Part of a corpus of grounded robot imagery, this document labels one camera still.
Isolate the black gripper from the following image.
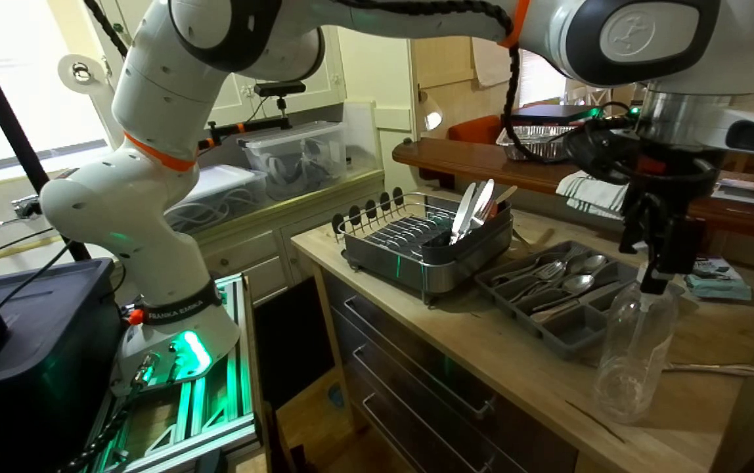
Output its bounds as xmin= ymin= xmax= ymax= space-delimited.
xmin=617 ymin=153 xmax=719 ymax=298

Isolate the clear soap pump bottle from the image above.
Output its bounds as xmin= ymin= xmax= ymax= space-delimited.
xmin=592 ymin=280 xmax=684 ymax=429

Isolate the grey dish drying rack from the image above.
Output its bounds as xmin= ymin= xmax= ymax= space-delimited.
xmin=332 ymin=185 xmax=518 ymax=307

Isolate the teal sponge cloth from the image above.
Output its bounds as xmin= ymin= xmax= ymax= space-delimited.
xmin=684 ymin=255 xmax=754 ymax=305

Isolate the large steel spoon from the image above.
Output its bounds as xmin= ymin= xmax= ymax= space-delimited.
xmin=567 ymin=253 xmax=611 ymax=280
xmin=529 ymin=273 xmax=598 ymax=309

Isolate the green striped dish towel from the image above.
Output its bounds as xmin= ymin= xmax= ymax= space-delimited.
xmin=554 ymin=169 xmax=634 ymax=224

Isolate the grey cutlery tray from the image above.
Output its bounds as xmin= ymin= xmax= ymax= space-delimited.
xmin=475 ymin=241 xmax=643 ymax=362

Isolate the thin wooden chopstick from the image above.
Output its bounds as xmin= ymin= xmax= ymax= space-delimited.
xmin=490 ymin=185 xmax=521 ymax=209

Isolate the black electronics box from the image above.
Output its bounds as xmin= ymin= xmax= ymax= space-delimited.
xmin=513 ymin=103 xmax=606 ymax=128

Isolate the white flat utensil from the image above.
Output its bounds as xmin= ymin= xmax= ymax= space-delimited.
xmin=450 ymin=179 xmax=481 ymax=248
xmin=467 ymin=177 xmax=498 ymax=237

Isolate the orange padded seat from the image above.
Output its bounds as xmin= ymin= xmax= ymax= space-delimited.
xmin=443 ymin=112 xmax=506 ymax=148

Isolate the grey drawer cabinet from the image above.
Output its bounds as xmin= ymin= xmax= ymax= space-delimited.
xmin=316 ymin=270 xmax=580 ymax=473

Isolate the clear plastic storage bin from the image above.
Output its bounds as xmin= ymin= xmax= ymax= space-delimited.
xmin=169 ymin=163 xmax=271 ymax=233
xmin=242 ymin=121 xmax=350 ymax=199

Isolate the large black box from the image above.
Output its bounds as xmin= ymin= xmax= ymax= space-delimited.
xmin=0 ymin=257 xmax=127 ymax=473

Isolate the black tripod pole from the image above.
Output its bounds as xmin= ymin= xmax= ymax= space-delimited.
xmin=0 ymin=6 xmax=94 ymax=266

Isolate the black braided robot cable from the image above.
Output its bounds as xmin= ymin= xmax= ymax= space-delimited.
xmin=337 ymin=0 xmax=652 ymax=170

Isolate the black bar camera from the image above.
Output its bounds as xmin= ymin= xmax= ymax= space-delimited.
xmin=253 ymin=78 xmax=309 ymax=99

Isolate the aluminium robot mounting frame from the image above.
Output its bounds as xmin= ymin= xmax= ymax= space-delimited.
xmin=83 ymin=270 xmax=261 ymax=473

